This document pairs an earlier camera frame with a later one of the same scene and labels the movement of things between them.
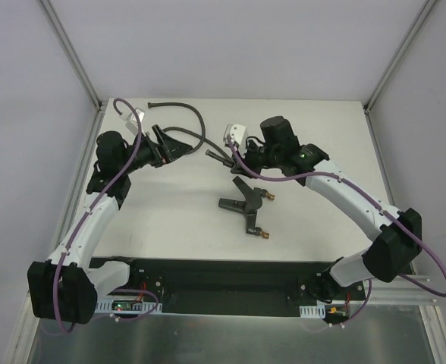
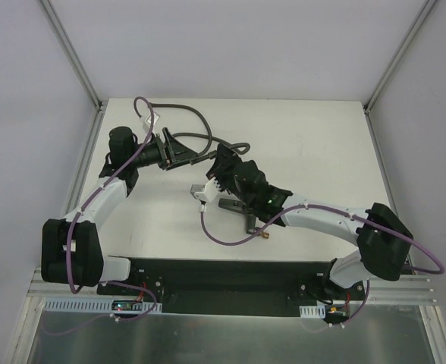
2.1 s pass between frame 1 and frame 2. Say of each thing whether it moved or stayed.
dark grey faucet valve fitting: stayed
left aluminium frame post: stayed
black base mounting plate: stayed
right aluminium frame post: stayed
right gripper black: moved
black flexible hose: moved
